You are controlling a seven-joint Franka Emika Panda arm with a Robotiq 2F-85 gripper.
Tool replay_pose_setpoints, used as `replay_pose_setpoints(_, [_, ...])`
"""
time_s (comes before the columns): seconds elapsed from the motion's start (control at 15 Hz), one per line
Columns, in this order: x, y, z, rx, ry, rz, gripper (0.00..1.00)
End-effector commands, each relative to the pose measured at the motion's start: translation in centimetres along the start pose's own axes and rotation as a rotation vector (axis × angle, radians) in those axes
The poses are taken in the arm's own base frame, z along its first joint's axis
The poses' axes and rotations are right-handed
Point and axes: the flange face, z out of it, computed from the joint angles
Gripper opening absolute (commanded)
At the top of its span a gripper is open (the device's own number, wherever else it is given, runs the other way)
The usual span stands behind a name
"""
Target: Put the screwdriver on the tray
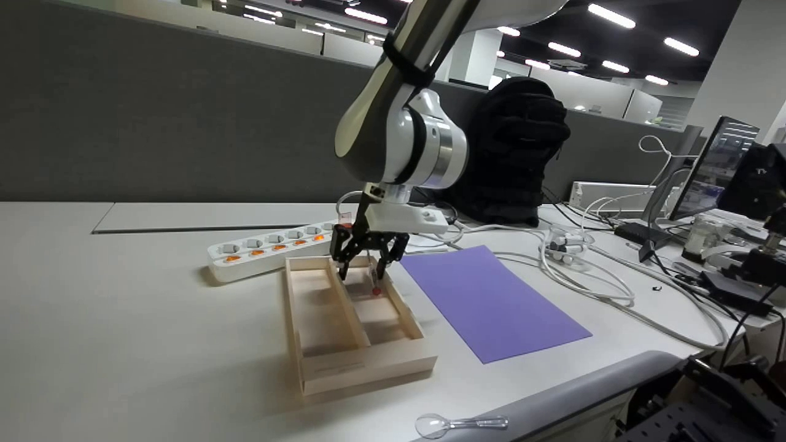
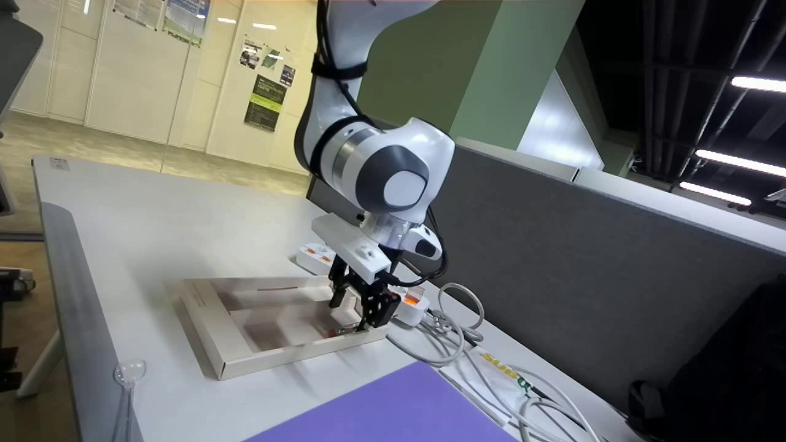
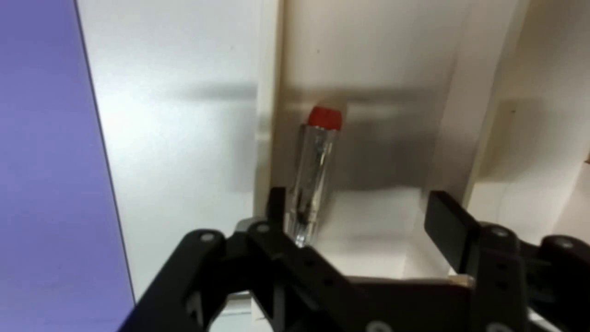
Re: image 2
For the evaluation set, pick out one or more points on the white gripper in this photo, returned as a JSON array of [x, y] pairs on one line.
[[352, 246]]

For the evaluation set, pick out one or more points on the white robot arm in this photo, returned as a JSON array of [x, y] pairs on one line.
[[384, 162]]

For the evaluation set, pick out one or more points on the wooden two-compartment tray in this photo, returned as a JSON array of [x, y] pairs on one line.
[[222, 345]]

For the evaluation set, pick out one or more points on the white power strip orange switches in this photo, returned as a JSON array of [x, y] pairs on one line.
[[411, 309]]

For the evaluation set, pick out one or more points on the purple paper sheet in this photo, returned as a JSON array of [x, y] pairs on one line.
[[393, 409]]

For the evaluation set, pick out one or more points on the white table leg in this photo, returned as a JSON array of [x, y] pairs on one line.
[[41, 365]]

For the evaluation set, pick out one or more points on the ceiling strip light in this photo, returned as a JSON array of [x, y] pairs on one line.
[[741, 162], [758, 85], [716, 192]]

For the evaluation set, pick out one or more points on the dark grey panel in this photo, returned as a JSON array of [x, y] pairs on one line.
[[16, 58]]

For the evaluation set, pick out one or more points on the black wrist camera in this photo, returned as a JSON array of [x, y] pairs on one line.
[[420, 244]]

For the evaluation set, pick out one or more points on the black and green wall poster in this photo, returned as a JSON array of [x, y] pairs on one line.
[[265, 101]]

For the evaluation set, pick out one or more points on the small wall notice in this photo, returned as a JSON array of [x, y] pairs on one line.
[[252, 54]]

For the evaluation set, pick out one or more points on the large wall poster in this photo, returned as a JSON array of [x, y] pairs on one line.
[[136, 14], [187, 20]]

